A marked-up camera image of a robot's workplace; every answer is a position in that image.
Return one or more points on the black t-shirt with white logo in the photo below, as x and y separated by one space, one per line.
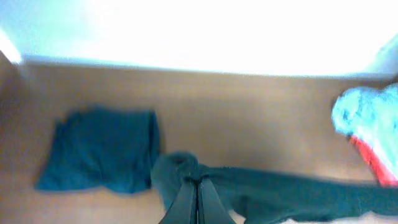
267 197

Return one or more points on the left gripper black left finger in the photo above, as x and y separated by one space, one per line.
183 210

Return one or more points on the red garment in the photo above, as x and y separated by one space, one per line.
383 175

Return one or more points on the folded navy blue garment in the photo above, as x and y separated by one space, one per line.
102 148

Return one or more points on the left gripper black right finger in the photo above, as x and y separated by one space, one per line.
210 208

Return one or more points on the grey t-shirt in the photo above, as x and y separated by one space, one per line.
370 114

